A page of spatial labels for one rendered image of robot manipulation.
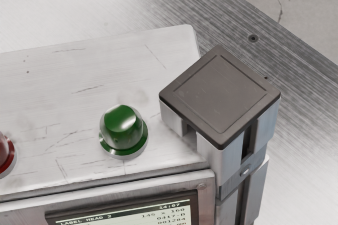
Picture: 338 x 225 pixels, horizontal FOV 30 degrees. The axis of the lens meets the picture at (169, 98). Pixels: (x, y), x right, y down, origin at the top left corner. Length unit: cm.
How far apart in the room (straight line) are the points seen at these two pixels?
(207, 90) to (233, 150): 3
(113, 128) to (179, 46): 8
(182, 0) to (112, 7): 14
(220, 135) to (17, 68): 13
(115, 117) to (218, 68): 6
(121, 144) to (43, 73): 7
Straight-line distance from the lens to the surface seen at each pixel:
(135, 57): 36
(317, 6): 235
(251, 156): 35
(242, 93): 32
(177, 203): 34
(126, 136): 32
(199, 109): 31
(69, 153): 34
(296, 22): 229
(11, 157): 34
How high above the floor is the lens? 177
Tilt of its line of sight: 58 degrees down
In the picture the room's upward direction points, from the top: 6 degrees counter-clockwise
